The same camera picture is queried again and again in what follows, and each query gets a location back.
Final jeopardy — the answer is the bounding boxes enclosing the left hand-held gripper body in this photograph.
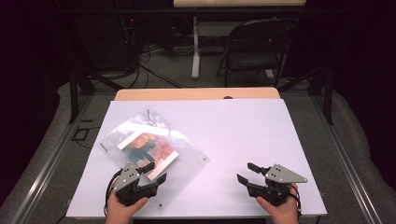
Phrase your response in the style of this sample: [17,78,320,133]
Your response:
[112,161,158,207]

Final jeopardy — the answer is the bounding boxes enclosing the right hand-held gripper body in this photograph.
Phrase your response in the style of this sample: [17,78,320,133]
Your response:
[247,163,308,207]

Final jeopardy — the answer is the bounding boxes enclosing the painting print card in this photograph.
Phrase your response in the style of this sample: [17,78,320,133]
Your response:
[117,132,180,182]

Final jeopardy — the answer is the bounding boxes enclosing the clear acrylic photo frame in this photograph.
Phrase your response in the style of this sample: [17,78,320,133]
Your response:
[99,106,211,213]

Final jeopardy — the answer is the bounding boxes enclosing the person's left hand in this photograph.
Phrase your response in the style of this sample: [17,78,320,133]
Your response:
[106,189,149,224]

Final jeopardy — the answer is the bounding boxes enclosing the person's right hand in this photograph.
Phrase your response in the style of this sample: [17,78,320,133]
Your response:
[255,184,301,224]

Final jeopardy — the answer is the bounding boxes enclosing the white board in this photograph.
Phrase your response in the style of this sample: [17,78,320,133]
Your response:
[65,98,328,218]

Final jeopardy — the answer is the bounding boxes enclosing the wooden table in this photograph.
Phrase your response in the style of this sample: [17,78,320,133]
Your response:
[114,87,281,101]

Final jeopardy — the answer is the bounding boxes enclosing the black metal stand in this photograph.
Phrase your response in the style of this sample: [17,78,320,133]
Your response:
[276,62,334,126]
[68,60,125,125]

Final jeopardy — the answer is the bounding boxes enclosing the black folding chair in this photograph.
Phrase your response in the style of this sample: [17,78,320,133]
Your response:
[216,18,300,88]

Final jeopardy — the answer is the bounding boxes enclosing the white table leg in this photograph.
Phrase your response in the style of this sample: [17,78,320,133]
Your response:
[191,16,201,80]

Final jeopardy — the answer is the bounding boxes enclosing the dark equipment rack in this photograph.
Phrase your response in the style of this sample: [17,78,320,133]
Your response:
[115,0,143,71]

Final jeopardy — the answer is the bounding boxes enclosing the light tabletop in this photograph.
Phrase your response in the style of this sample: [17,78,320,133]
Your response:
[173,0,307,7]

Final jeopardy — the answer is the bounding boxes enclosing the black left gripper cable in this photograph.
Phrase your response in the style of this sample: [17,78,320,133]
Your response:
[103,169,124,217]

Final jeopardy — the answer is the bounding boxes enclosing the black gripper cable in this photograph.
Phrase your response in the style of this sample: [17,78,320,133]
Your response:
[289,185,303,219]
[103,169,124,217]

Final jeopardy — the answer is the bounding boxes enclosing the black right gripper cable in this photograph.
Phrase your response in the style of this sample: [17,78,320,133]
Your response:
[289,185,303,219]

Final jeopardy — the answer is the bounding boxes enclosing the aluminium rail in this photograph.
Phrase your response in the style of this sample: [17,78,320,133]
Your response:
[311,92,389,224]
[8,92,94,224]

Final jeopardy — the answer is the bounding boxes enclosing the black floor cables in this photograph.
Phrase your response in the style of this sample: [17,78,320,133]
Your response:
[124,43,185,90]

